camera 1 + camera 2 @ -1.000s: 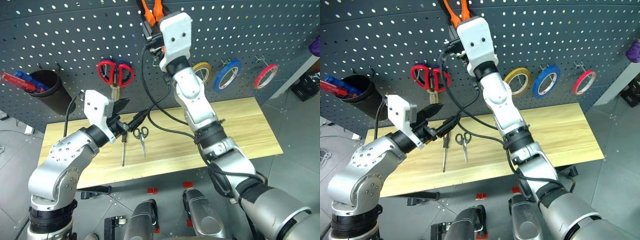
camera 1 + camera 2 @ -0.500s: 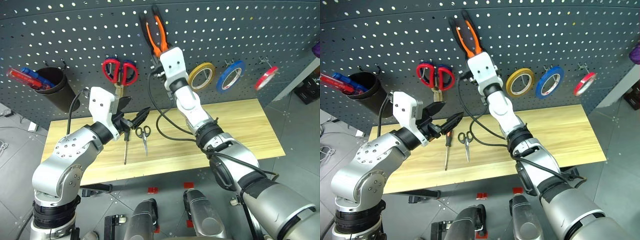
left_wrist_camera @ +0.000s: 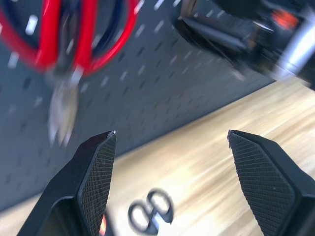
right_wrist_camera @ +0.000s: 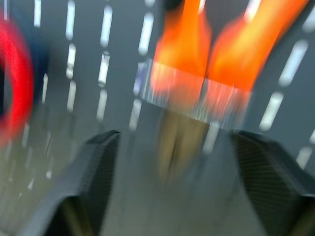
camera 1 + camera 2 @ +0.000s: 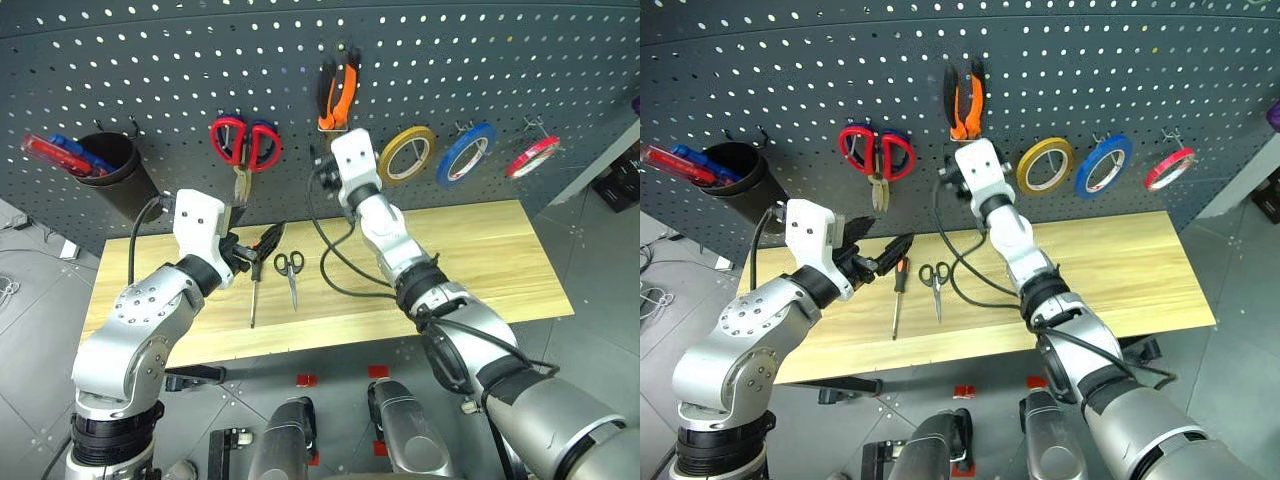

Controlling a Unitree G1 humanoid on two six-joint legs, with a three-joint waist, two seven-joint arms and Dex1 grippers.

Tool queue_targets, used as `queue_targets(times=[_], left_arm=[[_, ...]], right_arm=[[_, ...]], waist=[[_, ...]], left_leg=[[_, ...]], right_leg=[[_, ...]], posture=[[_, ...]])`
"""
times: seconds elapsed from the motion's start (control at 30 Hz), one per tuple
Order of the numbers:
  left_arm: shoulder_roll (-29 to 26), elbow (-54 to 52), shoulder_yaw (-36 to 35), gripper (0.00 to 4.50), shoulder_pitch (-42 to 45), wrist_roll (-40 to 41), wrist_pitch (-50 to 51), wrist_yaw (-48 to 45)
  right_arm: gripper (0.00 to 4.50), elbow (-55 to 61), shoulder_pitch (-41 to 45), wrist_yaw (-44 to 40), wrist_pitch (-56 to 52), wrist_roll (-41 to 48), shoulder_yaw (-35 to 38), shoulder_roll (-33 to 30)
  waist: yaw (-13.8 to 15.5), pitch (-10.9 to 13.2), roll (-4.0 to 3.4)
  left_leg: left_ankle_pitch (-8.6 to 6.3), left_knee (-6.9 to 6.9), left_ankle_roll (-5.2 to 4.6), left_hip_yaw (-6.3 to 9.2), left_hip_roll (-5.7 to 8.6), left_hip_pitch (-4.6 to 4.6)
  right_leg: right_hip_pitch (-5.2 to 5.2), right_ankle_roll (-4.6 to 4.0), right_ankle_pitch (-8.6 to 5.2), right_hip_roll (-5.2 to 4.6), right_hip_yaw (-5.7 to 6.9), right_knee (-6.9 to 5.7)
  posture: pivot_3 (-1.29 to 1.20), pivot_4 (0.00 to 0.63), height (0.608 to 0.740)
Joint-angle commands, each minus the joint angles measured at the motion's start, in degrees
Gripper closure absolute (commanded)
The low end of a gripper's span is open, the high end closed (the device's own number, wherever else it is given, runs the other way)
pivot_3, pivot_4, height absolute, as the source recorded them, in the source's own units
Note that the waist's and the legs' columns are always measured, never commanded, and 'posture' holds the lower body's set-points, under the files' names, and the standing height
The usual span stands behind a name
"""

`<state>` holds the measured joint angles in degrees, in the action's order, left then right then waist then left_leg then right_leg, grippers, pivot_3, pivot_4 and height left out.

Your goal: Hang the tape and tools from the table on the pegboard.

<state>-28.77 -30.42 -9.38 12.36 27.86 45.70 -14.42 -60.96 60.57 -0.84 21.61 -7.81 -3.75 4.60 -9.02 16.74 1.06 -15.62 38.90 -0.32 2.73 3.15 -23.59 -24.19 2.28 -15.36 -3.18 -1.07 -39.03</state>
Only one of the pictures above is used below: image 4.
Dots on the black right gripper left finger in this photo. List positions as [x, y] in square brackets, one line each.
[91, 177]

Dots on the red tape roll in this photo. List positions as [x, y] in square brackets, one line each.
[18, 81]

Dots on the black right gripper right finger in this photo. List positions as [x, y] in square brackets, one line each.
[268, 182]

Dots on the grey slotted pegboard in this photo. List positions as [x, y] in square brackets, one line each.
[98, 49]

